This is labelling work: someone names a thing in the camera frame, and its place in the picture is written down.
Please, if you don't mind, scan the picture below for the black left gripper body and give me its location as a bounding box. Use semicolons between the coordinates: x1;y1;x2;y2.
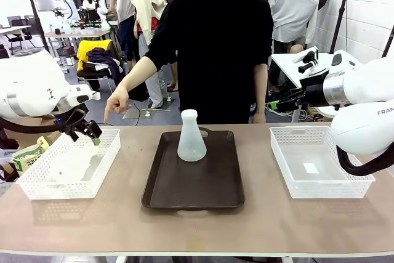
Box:
65;108;90;132

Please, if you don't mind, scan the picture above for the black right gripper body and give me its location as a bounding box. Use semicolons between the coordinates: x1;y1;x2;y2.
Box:
299;78;326;107

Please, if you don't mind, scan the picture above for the translucent white plastic beaker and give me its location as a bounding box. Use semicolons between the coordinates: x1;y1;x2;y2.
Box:
50;145;100;183

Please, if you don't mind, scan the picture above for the translucent white Erlenmeyer flask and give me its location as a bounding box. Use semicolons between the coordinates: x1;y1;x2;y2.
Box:
177;108;208;163

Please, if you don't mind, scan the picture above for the person right forearm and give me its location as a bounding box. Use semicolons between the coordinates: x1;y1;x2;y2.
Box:
118;55;160;95

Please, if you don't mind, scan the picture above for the person left forearm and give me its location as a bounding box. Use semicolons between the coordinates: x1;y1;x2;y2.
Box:
253;62;268;115

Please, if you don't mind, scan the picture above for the person right hand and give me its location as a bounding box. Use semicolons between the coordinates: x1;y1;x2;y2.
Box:
103;85;132;124

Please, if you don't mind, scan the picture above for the black metal chair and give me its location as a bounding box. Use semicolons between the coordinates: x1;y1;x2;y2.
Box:
76;39;127;94

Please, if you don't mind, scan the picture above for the green white cardboard carton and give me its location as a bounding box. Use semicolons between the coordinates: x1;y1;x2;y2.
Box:
12;136;50;174

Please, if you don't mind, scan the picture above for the white perforated plastic basket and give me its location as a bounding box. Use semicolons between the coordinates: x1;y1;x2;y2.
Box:
269;125;376;200
15;129;121;201

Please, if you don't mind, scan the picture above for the dark purple garment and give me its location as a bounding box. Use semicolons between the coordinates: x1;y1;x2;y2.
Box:
87;47;127;91

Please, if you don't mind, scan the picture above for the white paper label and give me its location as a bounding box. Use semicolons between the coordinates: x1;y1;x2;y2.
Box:
302;162;320;174

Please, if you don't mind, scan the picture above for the yellow garment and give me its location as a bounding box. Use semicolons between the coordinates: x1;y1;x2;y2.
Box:
76;39;113;72

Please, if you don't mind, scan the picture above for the black tripod stand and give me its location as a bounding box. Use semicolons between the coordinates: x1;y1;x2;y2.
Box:
329;0;353;55
24;0;52;57

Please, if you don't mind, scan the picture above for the wooden background table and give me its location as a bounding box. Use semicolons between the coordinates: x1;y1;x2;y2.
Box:
44;27;119;49

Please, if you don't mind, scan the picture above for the person torso black sweater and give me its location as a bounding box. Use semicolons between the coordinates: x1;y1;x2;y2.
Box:
143;0;275;126

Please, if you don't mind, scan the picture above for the black office chair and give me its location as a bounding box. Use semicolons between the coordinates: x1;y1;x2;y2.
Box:
5;15;39;58

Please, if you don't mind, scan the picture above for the dark brown plastic tray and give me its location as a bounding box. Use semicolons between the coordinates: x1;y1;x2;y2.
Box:
141;126;246;212

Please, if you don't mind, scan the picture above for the mannequin with white tank top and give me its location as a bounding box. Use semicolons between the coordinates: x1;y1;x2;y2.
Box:
110;0;139;73

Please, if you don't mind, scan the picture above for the mannequin with beige jacket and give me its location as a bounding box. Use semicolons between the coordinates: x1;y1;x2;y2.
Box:
131;0;174;109

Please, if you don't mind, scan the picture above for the black action camera on mount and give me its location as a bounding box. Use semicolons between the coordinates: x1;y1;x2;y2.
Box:
297;49;328;76

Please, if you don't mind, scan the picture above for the grey mannequin base plate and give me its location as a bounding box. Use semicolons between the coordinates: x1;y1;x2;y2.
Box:
122;107;158;120

